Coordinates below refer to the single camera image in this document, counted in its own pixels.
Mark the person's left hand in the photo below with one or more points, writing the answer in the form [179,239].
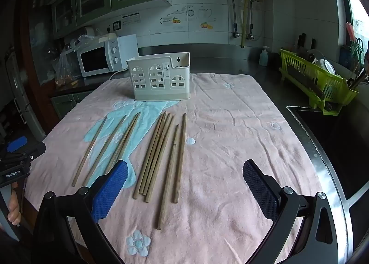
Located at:
[13,209]

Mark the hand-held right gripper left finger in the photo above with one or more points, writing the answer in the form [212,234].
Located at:
[111,189]

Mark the green base cabinet drawer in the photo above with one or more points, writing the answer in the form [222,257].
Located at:
[66,102]

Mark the window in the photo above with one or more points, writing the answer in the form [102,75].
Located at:
[359,16]

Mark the wooden chopstick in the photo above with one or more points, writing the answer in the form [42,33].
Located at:
[128,136]
[155,153]
[89,152]
[160,157]
[150,153]
[105,150]
[167,186]
[179,157]
[176,134]
[121,144]

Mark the bunch of cutlery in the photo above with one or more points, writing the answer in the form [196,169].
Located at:
[357,78]

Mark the dish soap pump bottle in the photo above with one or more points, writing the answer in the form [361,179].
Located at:
[263,58]

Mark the green plastic dish rack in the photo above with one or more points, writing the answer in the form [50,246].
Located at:
[334,85]

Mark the pink brush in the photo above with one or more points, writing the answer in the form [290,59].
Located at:
[350,30]

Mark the white plastic chopstick holder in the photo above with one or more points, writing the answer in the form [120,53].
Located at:
[161,82]

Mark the white plates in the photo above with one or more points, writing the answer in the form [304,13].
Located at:
[327,66]

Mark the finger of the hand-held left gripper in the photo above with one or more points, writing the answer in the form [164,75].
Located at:
[16,143]
[36,150]

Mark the clear plastic bag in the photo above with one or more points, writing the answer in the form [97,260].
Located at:
[65,65]

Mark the steel kitchen sink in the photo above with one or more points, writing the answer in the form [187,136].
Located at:
[334,140]

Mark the pink towel with blue pattern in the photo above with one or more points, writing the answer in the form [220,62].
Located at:
[230,143]

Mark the white microwave oven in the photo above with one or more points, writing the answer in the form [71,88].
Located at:
[98,58]

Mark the fruit wall sticker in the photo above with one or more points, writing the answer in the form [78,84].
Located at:
[175,19]

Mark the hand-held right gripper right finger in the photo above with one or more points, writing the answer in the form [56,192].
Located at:
[259,192]

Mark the black wall socket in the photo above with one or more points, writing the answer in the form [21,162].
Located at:
[116,26]

